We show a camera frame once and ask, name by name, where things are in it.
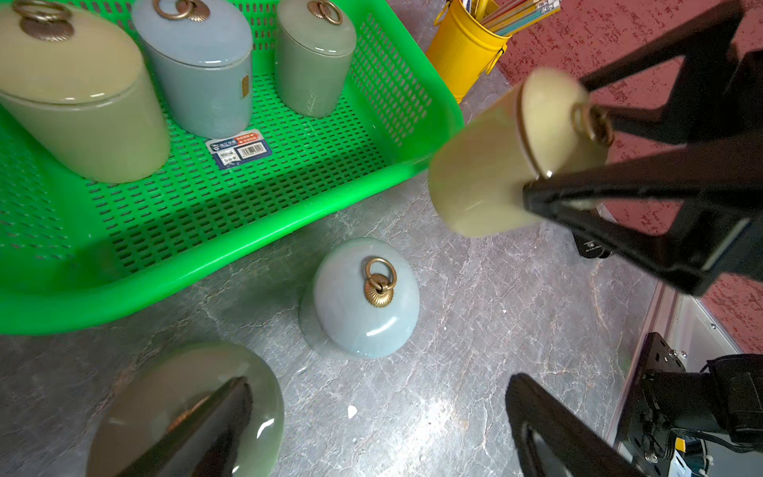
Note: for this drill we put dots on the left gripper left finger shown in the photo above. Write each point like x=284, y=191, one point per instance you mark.
x=206, y=442

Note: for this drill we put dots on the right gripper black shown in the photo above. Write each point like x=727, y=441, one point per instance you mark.
x=684, y=215

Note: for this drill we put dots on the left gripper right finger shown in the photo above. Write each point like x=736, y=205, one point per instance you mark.
x=551, y=441

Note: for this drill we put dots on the green canister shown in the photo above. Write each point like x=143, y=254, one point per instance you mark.
x=315, y=46
x=161, y=398

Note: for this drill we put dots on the yellow-green canister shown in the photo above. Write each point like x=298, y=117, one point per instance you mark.
x=545, y=126
x=78, y=84

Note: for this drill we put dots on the blue-grey canister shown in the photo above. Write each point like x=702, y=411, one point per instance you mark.
x=201, y=54
x=363, y=302

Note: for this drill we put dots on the green plastic basket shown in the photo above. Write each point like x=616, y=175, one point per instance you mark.
x=76, y=254

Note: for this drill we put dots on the basket barcode sticker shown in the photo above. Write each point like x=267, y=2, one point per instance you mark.
x=245, y=147

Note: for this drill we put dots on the yellow pen bucket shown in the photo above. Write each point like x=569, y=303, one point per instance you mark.
x=463, y=50

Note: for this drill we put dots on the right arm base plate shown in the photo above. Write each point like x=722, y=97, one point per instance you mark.
x=643, y=433

